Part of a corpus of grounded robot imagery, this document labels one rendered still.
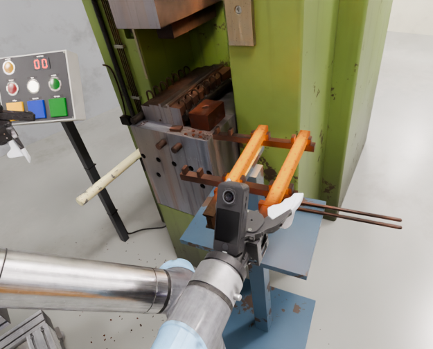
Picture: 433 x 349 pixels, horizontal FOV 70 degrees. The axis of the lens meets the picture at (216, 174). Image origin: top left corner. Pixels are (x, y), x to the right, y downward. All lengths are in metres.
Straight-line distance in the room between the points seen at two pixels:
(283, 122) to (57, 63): 0.94
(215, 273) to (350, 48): 1.19
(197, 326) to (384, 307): 1.41
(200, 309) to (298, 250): 0.55
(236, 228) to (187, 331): 0.16
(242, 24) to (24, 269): 0.87
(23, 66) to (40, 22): 2.09
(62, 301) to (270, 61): 0.88
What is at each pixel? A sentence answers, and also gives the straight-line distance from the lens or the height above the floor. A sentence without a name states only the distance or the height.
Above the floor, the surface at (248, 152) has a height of 1.01.
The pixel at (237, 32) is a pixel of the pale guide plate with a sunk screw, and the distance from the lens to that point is 1.08.
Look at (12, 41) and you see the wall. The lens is 3.60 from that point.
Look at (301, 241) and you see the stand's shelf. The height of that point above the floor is 0.74.
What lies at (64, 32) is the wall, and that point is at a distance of 3.69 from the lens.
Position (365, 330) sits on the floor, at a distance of 1.68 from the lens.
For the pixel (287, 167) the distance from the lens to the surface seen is 0.78.
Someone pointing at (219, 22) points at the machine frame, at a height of 1.17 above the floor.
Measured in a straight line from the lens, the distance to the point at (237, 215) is 0.47.
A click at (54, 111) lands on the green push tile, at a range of 1.47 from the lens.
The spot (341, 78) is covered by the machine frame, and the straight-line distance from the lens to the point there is 1.51.
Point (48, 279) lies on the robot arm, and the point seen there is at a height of 1.15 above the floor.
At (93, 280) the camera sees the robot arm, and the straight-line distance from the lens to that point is 0.50.
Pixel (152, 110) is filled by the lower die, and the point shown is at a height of 0.97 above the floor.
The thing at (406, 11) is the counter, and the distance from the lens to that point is 5.42.
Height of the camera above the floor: 1.49
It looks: 38 degrees down
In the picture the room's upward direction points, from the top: 10 degrees counter-clockwise
